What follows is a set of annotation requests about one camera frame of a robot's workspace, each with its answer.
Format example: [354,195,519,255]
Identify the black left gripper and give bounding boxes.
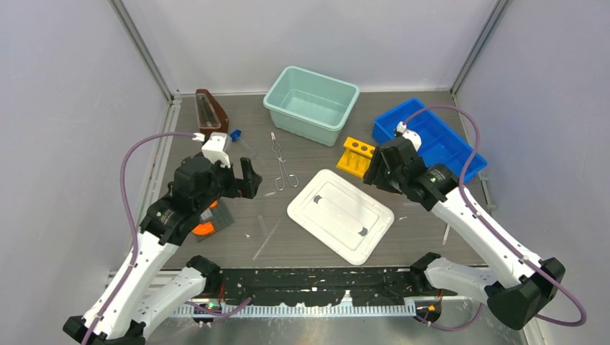
[195,155,261,213]

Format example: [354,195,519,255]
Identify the clear glass test tube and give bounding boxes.
[258,215,268,238]

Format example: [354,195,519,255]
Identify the clear plastic pipette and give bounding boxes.
[442,224,451,246]

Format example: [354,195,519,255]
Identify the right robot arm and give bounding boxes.
[363,137,565,330]

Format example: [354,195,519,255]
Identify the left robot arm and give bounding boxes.
[63,153,262,344]

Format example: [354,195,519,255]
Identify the yellow test tube rack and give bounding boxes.
[336,137,375,179]

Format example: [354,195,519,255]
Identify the metal crucible tongs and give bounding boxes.
[270,132,299,191]

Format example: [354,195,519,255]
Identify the grey brick plate orange piece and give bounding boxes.
[191,200,235,242]

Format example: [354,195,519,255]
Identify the white plastic bin lid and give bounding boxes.
[287,169,394,265]

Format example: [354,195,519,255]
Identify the blue divided plastic tray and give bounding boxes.
[372,98,473,175]

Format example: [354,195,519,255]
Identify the brown wooden metronome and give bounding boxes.
[195,89,229,136]

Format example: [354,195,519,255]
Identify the mint green plastic bin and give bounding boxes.
[263,65,360,147]

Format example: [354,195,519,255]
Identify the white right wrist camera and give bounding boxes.
[395,122,422,151]

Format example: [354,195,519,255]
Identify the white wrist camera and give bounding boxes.
[395,122,422,151]
[201,132,231,168]

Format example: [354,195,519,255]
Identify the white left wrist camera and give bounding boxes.
[201,132,231,168]

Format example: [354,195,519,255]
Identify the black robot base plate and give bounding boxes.
[199,267,448,322]

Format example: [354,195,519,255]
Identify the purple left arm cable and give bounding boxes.
[78,132,199,345]

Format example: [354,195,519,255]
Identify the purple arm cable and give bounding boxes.
[78,132,199,345]
[402,105,588,328]

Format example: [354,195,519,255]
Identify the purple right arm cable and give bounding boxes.
[402,105,588,328]

